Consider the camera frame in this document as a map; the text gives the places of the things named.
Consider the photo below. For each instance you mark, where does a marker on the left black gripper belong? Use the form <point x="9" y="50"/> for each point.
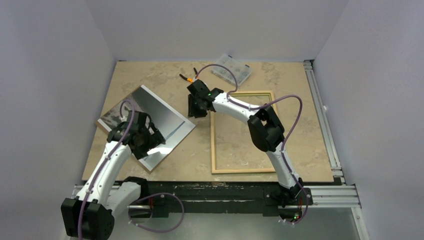
<point x="155" y="139"/>

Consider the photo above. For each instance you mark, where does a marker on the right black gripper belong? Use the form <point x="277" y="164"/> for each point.
<point x="194" y="106"/>

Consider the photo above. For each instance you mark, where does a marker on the glossy photo print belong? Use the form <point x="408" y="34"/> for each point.
<point x="141" y="108"/>

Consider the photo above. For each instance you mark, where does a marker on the green wooden picture frame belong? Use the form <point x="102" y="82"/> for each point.
<point x="232" y="150"/>

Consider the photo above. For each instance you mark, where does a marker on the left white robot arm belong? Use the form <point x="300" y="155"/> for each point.
<point x="91" y="213"/>

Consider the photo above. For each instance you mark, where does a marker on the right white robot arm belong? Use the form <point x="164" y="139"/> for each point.
<point x="266" y="131"/>

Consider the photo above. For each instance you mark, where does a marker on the orange black pliers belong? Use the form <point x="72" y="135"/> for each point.
<point x="190" y="78"/>

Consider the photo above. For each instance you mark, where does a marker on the clear plastic organizer box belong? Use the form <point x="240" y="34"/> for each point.
<point x="240" y="70"/>

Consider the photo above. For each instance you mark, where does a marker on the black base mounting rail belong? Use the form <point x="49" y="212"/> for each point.
<point x="202" y="197"/>

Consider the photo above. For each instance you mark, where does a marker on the aluminium extrusion frame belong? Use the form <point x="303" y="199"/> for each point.
<point x="92" y="212"/>

